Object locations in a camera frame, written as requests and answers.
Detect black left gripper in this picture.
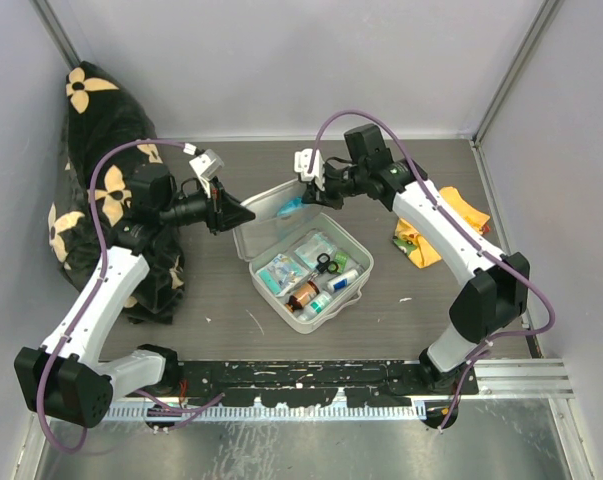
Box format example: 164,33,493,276
159,175,255,236

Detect blue cooling patch pouch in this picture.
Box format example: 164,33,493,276
276,197,307,217

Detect green plasters plastic bag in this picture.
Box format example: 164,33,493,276
294,232,336,269

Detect small green box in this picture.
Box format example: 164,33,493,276
328,251,349,274

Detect grey medicine kit case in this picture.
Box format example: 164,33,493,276
233,180,374,334

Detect medical tape roll packet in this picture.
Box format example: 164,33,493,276
256,253,310,296

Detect brown medicine bottle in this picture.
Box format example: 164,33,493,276
285,281,320,312

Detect white bottle green label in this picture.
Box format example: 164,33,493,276
297,291,333,322

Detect black handled scissors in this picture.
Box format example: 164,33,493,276
308,253,333,284

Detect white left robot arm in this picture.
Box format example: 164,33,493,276
14,163,256,428

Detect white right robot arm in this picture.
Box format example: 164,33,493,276
293,123,530,394

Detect yellow cartoon cloth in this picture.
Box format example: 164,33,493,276
392,186,492,270

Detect black floral plush blanket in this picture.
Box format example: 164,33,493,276
48,61,185,325

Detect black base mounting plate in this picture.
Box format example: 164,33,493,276
123,357,482,407

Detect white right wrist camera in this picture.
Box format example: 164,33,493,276
293,148,325,191

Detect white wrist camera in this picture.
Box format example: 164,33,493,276
293,148,325,191
183,143,225,199

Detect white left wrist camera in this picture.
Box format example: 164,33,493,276
183,143,225,199

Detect white slotted cable duct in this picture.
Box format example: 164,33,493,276
104,399,426,423

